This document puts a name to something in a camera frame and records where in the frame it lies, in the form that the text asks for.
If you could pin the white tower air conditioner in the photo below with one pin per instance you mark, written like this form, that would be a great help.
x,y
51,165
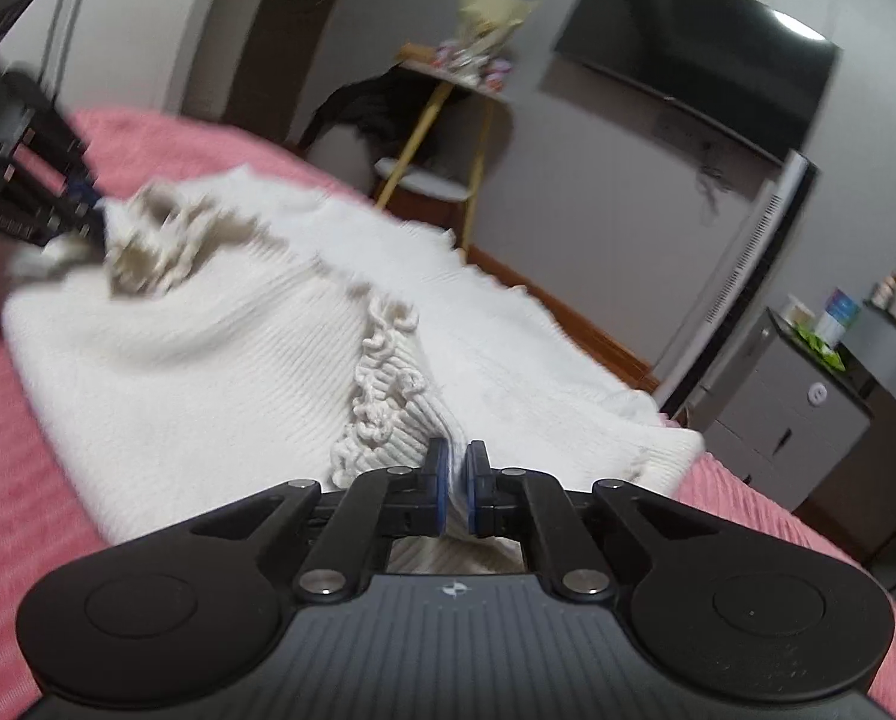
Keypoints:
x,y
748,277

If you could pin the blue and white box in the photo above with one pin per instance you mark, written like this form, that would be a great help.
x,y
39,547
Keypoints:
x,y
838,319

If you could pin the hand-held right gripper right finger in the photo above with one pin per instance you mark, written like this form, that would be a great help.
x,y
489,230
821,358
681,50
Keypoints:
x,y
473,487

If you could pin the small pink box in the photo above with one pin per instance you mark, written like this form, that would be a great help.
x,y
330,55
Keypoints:
x,y
498,73
444,55

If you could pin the black wall television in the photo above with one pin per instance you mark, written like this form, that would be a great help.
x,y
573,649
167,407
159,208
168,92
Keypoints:
x,y
680,52

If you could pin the wooden baseboard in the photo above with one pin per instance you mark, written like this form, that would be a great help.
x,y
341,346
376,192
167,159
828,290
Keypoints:
x,y
568,319

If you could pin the brown wooden door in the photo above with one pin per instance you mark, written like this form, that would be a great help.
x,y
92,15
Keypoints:
x,y
268,30

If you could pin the pink ribbed blanket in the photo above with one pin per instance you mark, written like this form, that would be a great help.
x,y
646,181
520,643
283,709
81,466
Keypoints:
x,y
21,540

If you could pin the white ribbed knit sweater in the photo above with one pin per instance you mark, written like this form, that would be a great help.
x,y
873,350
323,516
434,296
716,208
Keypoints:
x,y
230,360

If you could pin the green wrapper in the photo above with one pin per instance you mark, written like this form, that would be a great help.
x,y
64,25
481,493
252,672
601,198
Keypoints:
x,y
823,351

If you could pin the grey cabinet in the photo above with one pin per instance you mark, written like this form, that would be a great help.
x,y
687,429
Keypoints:
x,y
778,427

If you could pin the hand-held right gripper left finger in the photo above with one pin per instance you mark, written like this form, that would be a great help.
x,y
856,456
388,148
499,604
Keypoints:
x,y
439,481

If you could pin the black clothing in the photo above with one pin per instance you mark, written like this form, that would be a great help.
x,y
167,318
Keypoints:
x,y
373,109

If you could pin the pale yellow wrapped bouquet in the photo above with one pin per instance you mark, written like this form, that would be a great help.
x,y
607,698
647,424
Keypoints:
x,y
489,15

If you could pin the grey upholstered chair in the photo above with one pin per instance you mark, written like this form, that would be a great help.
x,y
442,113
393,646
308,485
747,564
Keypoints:
x,y
350,157

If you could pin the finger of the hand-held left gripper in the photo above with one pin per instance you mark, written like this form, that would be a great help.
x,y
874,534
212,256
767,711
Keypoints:
x,y
36,223
51,139

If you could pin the flat orange box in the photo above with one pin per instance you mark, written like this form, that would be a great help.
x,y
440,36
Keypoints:
x,y
416,52

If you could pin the pink bottle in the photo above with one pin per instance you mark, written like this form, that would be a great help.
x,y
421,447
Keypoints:
x,y
884,291

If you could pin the yellow-legged round side table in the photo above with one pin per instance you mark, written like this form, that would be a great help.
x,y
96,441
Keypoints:
x,y
425,181

